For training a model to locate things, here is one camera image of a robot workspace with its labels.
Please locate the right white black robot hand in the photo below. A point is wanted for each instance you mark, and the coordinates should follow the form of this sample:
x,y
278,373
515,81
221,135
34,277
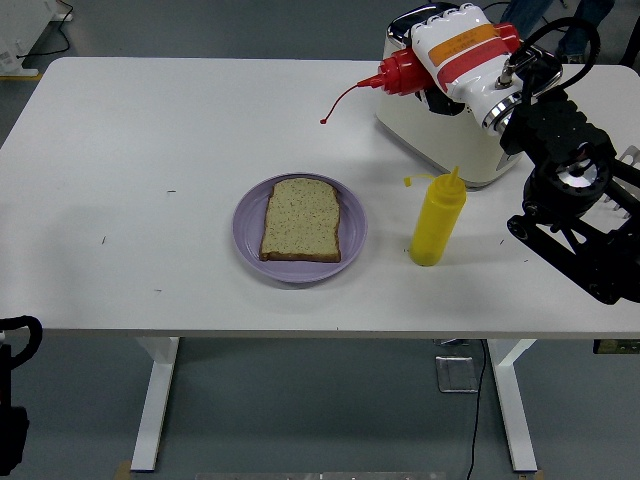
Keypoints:
x,y
465,55

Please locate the red squeeze bottle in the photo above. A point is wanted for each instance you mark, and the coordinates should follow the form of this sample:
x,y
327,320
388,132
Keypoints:
x,y
400,72

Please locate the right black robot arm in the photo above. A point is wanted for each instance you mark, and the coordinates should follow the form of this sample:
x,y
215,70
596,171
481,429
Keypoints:
x,y
550,125

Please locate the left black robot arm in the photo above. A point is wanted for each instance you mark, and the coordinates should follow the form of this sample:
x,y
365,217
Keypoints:
x,y
12,400

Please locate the speckled bread slice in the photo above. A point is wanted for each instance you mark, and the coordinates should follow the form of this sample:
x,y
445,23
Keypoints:
x,y
300,220

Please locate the cream chrome toaster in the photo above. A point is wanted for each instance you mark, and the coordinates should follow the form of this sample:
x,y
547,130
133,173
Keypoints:
x,y
440,140

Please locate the person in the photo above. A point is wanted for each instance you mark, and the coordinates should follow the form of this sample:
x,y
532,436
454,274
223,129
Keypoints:
x,y
605,15

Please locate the yellow squeeze bottle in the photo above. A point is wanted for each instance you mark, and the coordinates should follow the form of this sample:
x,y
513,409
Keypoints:
x,y
435,225

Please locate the silver metal toast rack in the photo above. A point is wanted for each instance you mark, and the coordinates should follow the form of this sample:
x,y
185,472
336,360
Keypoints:
x,y
632,155

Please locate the purple round plate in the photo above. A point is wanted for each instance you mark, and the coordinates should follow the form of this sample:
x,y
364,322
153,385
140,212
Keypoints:
x,y
300,272

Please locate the metal floor socket plate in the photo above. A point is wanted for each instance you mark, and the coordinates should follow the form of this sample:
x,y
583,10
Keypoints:
x,y
456,375

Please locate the table control box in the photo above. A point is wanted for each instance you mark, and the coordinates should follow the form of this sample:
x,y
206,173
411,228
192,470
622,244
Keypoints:
x,y
617,346

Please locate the white table leg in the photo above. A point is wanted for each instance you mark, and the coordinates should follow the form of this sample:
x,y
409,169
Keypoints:
x,y
515,410
155,400

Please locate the white equipment cabinet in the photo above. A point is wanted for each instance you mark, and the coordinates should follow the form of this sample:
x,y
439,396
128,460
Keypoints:
x,y
20,25

